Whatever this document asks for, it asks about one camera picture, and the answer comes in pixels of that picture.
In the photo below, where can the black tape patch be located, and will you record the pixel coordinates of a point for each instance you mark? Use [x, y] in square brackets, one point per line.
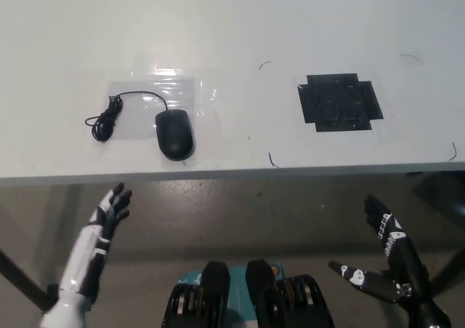
[341, 102]

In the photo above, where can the white and black left hand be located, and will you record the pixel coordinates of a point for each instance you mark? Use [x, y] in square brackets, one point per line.
[87, 255]

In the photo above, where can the black computer mouse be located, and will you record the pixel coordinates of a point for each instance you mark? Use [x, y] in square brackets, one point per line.
[175, 135]

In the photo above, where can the black and white right hand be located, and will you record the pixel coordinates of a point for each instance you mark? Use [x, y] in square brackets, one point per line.
[403, 255]

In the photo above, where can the clear plastic tape sheet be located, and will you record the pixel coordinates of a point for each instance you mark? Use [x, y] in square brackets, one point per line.
[138, 124]

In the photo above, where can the black table leg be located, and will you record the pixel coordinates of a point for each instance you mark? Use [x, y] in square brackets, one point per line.
[452, 264]
[22, 277]

